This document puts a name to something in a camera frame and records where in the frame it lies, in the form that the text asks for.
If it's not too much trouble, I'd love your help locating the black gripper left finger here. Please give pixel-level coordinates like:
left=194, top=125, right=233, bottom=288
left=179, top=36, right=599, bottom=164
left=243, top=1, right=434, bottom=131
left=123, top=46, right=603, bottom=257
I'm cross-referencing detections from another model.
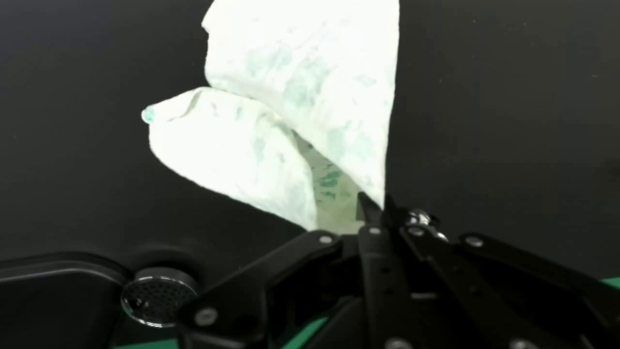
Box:
left=177, top=191, right=423, bottom=349

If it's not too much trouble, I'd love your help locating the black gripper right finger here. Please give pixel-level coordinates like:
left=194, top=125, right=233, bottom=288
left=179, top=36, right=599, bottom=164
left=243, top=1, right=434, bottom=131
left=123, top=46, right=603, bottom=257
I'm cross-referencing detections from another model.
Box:
left=386, top=205, right=620, bottom=349

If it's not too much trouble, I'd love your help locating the white cloth with green print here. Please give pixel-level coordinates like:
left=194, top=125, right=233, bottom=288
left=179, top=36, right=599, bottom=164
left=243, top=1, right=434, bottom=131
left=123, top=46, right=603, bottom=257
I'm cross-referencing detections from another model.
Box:
left=140, top=0, right=403, bottom=234

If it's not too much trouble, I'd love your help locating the green strip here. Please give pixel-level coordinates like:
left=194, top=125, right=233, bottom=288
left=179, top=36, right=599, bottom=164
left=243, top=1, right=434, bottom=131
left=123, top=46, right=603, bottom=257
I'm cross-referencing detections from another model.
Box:
left=113, top=275, right=620, bottom=349

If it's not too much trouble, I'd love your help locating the round metal mesh disc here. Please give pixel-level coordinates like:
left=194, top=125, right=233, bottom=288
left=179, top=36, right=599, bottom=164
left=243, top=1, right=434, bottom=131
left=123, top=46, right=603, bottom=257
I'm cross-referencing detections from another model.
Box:
left=119, top=265, right=200, bottom=329

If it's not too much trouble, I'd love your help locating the black plastic base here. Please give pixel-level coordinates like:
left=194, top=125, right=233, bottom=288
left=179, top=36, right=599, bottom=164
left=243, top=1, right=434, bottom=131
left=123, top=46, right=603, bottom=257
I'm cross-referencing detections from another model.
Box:
left=0, top=251, right=130, bottom=349

